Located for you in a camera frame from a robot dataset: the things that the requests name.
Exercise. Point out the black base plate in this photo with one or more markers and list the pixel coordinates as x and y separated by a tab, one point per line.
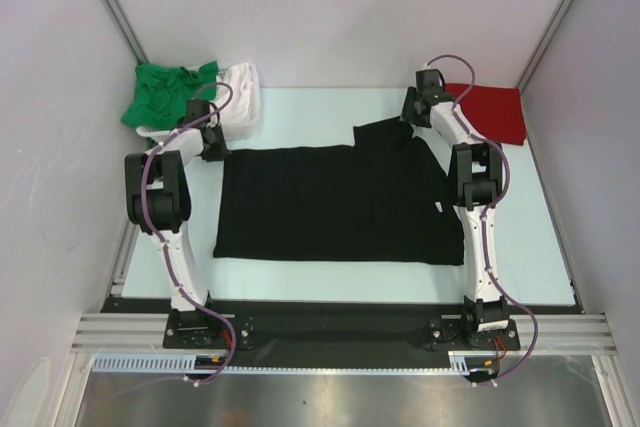
341	336

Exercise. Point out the aluminium rail frame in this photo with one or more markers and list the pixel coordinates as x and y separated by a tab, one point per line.
119	332

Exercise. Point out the white laundry basket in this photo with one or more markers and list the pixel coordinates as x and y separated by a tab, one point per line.
208	93

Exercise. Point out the folded red t shirt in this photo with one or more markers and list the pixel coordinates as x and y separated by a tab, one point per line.
496	113

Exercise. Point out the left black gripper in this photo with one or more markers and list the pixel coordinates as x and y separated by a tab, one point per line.
222	152

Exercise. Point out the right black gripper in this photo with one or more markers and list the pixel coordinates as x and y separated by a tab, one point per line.
407	114

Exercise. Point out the white t shirt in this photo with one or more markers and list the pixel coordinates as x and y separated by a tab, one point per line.
238	110

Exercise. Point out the left white cable duct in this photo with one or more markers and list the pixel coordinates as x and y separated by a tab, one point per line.
157	363

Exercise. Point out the right white cable duct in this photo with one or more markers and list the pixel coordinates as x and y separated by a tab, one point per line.
475	361

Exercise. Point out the white cable duct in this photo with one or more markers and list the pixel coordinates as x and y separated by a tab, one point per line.
157	363
475	361

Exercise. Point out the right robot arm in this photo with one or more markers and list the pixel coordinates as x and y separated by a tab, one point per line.
477	183

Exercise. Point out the green t shirt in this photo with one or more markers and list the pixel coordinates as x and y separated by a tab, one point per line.
161	93

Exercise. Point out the right corner aluminium post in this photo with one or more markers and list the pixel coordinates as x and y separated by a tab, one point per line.
550	31

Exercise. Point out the black t shirt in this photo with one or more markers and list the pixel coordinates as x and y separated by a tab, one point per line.
383	199

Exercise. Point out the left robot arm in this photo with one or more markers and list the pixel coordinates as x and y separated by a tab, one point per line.
158	199

